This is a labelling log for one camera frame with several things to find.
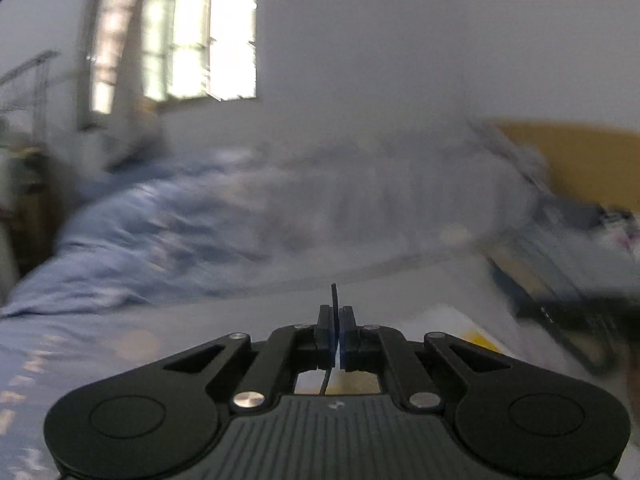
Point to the black clothes rack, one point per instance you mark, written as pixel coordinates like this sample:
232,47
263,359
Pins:
30,67

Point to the grey printed bed sheet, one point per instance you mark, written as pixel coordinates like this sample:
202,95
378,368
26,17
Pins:
125,340

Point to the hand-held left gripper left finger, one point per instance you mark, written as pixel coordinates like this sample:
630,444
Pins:
327,340

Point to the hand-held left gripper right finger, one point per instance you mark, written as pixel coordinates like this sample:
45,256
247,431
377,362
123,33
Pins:
348,340

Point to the blue leaf-print duvet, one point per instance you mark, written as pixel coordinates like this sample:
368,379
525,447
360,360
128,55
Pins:
225,220

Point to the brown shoelace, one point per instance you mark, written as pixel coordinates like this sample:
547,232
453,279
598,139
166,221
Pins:
334,295

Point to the barred window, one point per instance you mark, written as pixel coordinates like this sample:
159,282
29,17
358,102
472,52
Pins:
200,35

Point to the white and yellow plastic bag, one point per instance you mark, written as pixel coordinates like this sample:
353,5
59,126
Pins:
450,322

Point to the wooden headboard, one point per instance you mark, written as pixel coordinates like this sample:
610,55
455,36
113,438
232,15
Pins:
590,160

